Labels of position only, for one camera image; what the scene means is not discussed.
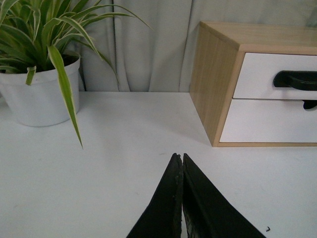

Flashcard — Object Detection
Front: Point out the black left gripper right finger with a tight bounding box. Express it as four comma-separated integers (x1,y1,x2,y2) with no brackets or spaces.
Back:
183,154,264,238

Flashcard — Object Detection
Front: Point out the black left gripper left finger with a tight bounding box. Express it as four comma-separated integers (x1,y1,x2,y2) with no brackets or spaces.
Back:
128,153,183,238

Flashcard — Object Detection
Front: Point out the white drawer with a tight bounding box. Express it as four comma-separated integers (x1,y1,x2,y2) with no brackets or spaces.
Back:
220,99,317,143
233,53,317,100

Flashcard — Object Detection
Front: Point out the wooden drawer cabinet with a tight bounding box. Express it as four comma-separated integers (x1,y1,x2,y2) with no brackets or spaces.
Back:
190,22,317,147

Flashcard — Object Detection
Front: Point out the grey backdrop curtain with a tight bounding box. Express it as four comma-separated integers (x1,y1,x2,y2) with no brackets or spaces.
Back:
67,0,317,92

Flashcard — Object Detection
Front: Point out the left white plant pot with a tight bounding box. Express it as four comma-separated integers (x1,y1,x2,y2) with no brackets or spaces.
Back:
0,69,69,127

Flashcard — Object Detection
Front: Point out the left spider plant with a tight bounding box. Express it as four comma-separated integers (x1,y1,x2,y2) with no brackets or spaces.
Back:
0,0,154,150

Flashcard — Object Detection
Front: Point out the black lower drawer handle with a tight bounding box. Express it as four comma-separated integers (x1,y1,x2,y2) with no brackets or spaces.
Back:
303,100,317,111

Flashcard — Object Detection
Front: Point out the black drawer handle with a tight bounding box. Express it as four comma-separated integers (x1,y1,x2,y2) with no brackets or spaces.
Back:
273,70,317,91
303,100,317,111

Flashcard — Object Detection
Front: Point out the black upper drawer handle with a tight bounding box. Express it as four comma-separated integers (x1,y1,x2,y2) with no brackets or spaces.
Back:
273,70,317,91

